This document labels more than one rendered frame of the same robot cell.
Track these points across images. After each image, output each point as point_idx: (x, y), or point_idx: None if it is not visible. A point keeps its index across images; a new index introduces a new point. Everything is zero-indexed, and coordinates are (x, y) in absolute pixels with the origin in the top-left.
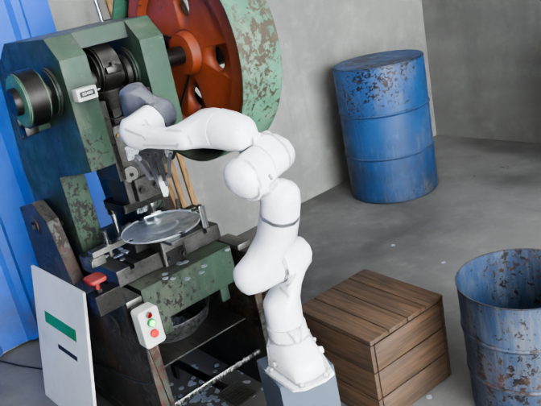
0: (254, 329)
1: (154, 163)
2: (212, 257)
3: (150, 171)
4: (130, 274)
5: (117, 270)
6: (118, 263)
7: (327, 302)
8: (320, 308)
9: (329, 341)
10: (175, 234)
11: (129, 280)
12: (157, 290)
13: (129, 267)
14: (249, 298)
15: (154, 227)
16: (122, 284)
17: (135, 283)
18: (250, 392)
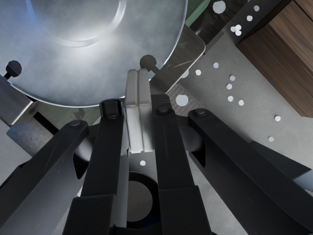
0: (200, 27)
1: (121, 208)
2: (187, 19)
3: (73, 151)
4: (37, 104)
5: (9, 114)
6: (0, 81)
7: (312, 17)
8: (302, 31)
9: (297, 72)
10: (135, 67)
11: (38, 107)
12: (99, 119)
13: (32, 103)
14: (211, 17)
15: (62, 8)
16: (30, 118)
17: (53, 110)
18: (194, 108)
